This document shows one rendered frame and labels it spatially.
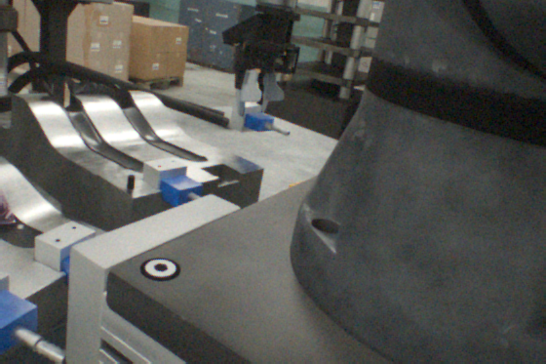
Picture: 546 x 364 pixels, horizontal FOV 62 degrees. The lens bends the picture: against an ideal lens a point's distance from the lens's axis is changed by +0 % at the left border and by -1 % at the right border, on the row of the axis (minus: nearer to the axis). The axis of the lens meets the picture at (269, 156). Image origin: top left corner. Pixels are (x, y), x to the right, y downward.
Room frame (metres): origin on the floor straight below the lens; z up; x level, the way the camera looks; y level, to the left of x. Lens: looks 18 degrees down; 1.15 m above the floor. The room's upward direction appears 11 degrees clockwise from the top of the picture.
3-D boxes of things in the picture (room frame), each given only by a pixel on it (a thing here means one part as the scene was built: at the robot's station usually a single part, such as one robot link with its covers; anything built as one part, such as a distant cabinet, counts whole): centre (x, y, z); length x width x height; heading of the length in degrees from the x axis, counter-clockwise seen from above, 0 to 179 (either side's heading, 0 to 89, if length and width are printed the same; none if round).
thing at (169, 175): (0.57, 0.10, 0.89); 0.13 x 0.05 x 0.05; 53
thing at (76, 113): (0.77, 0.28, 0.92); 0.35 x 0.16 x 0.09; 53
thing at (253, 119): (0.88, 0.02, 0.93); 0.13 x 0.05 x 0.05; 53
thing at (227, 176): (0.69, 0.07, 0.87); 0.05 x 0.05 x 0.04; 53
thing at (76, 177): (0.79, 0.28, 0.87); 0.50 x 0.26 x 0.14; 53
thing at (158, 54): (5.58, 1.94, 0.37); 1.20 x 0.82 x 0.74; 72
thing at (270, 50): (0.89, 0.03, 1.09); 0.09 x 0.08 x 0.12; 53
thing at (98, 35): (4.62, 2.25, 0.47); 1.22 x 0.80 x 0.94; 68
